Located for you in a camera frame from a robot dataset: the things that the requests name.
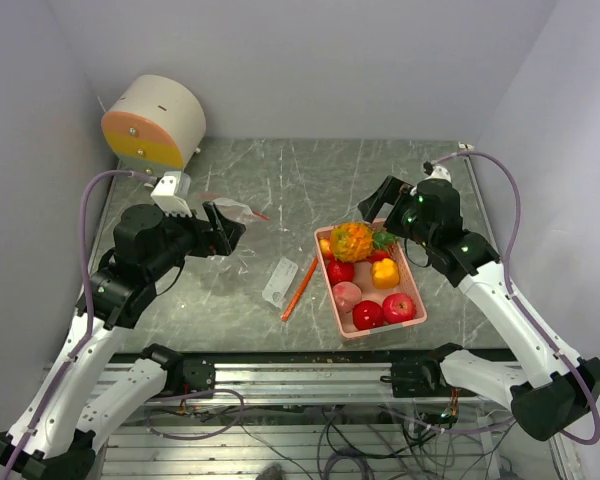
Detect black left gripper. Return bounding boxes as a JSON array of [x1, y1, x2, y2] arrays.
[[145, 200, 244, 280]]

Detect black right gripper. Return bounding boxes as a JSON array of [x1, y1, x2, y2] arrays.
[[358, 175, 435, 249]]

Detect clear zip bag orange zipper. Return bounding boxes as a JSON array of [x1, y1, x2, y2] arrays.
[[199, 191, 320, 322]]

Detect orange toy pineapple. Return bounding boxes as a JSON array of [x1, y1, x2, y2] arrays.
[[329, 222, 397, 263]]

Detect yellow toy bell pepper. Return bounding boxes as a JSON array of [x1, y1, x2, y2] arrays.
[[371, 258, 400, 290]]

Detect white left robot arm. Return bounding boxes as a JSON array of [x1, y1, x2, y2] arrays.
[[0, 202, 246, 479]]

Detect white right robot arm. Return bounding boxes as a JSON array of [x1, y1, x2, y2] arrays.
[[358, 176, 600, 441]]

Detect pink toy peach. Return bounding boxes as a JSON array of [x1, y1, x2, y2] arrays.
[[332, 281, 362, 314]]

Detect red toy apple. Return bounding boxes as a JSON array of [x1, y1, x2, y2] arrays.
[[382, 293, 417, 324]]

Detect red toy tomato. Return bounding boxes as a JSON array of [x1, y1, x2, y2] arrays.
[[352, 300, 385, 331]]

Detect cream cylindrical drawer cabinet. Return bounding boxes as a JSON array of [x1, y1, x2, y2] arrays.
[[101, 74, 207, 176]]

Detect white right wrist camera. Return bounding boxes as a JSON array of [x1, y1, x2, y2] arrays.
[[423, 161, 452, 182]]

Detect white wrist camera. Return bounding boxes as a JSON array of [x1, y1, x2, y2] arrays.
[[423, 161, 452, 182], [150, 171, 193, 218]]

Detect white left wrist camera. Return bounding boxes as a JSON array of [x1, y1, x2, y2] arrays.
[[150, 171, 193, 218]]

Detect aluminium rail frame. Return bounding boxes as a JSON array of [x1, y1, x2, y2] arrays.
[[91, 350, 583, 479]]

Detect loose wires under table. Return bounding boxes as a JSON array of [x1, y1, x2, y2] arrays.
[[144, 387, 519, 480]]

